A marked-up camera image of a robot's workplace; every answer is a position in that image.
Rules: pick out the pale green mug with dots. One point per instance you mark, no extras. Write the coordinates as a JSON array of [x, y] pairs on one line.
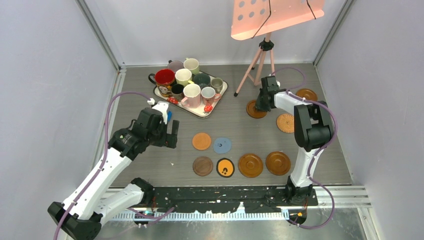
[[193, 65]]

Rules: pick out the orange black-rimmed coaster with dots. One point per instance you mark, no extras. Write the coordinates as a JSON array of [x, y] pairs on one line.
[[225, 168]]

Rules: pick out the pink handled floral mug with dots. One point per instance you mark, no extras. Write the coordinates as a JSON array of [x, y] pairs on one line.
[[210, 96]]

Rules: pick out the grey small mug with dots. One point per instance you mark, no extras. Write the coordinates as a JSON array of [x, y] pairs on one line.
[[217, 84]]

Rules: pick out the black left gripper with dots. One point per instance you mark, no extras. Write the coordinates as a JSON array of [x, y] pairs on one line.
[[168, 140]]

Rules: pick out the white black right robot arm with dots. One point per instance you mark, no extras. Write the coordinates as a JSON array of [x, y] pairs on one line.
[[313, 132]]

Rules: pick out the white serving tray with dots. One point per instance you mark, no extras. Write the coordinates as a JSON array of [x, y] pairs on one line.
[[199, 111]]

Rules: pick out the black small mug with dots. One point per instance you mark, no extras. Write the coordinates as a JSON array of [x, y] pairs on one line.
[[177, 92]]

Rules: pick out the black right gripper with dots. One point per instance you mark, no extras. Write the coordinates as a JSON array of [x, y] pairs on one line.
[[259, 106]]

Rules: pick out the plain orange round coaster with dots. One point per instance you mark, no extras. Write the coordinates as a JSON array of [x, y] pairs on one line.
[[201, 141]]

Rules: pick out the blue smiley foam coaster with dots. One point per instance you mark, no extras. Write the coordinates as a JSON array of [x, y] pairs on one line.
[[222, 145]]

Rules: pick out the dark brown wooden coaster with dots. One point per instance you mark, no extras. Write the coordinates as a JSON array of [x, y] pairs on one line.
[[202, 166]]

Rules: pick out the woven orange rattan coaster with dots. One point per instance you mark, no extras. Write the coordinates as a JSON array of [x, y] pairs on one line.
[[286, 123]]

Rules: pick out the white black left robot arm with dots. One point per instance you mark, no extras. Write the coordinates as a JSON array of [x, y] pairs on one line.
[[84, 212]]

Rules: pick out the blue toy car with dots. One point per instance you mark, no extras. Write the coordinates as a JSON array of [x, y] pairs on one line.
[[169, 116]]

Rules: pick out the mauve mug at back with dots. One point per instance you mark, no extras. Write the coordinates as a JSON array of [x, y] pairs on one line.
[[175, 65]]

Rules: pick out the red black mug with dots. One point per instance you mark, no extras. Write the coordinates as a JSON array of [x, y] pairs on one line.
[[164, 79]]

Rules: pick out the dark teal mug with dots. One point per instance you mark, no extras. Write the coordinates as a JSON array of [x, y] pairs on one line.
[[202, 79]]

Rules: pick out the glossy brown grooved wooden coaster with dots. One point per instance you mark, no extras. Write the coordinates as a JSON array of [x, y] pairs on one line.
[[278, 163]]

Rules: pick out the cream white mug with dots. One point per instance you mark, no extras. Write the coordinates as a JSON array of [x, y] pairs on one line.
[[184, 77]]

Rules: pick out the pink music stand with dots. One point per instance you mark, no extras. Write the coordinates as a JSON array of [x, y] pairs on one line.
[[253, 18]]

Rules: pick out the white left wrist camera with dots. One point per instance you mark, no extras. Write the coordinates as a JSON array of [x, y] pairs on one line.
[[161, 106]]

